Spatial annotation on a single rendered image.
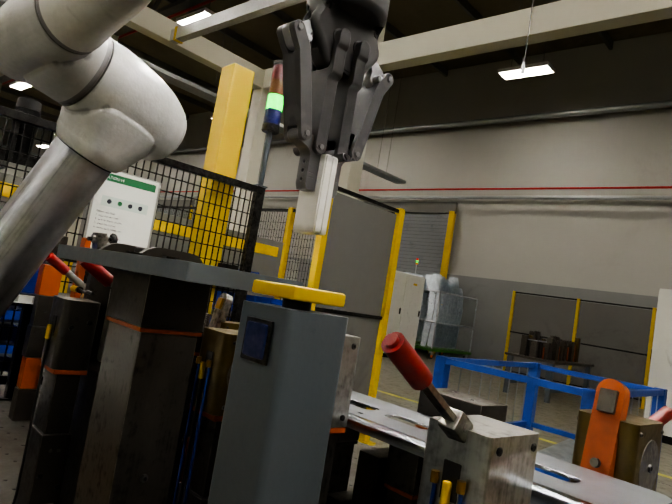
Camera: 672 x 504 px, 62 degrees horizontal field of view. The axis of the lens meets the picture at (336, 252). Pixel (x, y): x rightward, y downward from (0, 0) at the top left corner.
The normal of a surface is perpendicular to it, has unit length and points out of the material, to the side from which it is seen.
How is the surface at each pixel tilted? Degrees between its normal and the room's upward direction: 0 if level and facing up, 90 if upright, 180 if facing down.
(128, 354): 90
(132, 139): 120
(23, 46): 139
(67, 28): 146
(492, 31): 90
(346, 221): 90
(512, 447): 90
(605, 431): 78
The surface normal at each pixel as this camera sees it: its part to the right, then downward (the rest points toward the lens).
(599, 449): -0.66, -0.37
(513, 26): -0.66, -0.17
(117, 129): 0.47, 0.53
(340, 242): 0.74, 0.07
